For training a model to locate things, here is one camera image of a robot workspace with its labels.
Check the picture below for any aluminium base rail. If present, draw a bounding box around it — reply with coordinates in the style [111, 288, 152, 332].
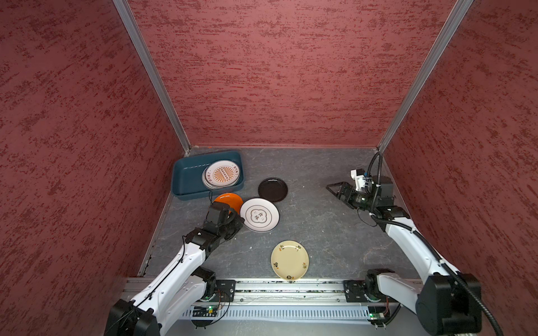
[232, 278, 366, 305]

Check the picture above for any teal plastic bin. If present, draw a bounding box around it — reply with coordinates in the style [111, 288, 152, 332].
[171, 151, 245, 201]

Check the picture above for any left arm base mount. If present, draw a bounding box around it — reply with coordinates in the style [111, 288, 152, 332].
[199, 279, 237, 304]

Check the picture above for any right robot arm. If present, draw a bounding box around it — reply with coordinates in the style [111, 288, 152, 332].
[326, 172, 504, 335]

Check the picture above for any right aluminium corner post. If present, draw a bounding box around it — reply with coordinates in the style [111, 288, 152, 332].
[376, 0, 473, 153]

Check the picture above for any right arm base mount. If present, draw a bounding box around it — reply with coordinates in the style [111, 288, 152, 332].
[343, 280, 386, 303]

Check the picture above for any white plate black flower outline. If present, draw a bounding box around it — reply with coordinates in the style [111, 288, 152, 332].
[240, 198, 280, 232]

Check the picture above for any pale yellow plate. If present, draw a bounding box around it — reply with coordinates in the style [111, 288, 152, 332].
[270, 240, 310, 281]

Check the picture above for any right circuit board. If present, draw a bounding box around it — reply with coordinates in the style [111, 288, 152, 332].
[368, 306, 385, 321]

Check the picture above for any left aluminium corner post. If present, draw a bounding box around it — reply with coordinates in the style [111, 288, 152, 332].
[113, 0, 191, 156]

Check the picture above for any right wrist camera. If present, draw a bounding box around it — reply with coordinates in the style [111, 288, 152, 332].
[350, 169, 372, 194]

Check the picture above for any left circuit board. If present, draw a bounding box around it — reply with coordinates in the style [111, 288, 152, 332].
[192, 306, 219, 318]

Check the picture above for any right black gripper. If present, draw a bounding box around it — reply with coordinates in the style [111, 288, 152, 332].
[326, 181, 378, 211]

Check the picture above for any aluminium corner post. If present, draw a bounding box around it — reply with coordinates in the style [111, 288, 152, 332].
[113, 0, 191, 156]
[376, 0, 473, 153]

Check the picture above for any circuit board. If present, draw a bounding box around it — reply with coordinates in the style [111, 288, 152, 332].
[368, 306, 385, 321]
[192, 306, 219, 318]

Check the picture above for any orange sunburst pattern plate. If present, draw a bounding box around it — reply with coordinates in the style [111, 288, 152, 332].
[202, 160, 241, 190]

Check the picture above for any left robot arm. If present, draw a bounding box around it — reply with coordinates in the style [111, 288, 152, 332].
[104, 201, 245, 335]

